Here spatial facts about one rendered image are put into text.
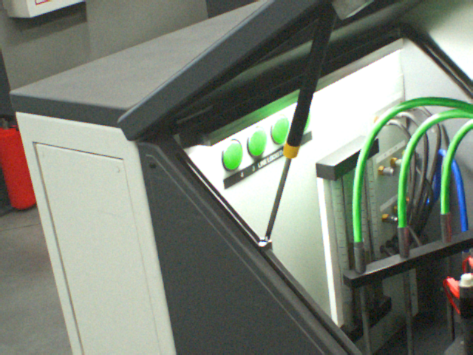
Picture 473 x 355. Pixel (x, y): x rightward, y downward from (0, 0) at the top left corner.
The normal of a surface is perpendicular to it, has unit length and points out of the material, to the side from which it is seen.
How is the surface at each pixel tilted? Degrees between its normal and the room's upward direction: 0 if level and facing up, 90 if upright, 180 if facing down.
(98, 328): 90
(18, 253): 0
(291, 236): 90
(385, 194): 90
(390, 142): 90
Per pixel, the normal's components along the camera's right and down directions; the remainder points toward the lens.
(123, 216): -0.63, 0.36
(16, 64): 0.80, 0.12
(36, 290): -0.14, -0.92
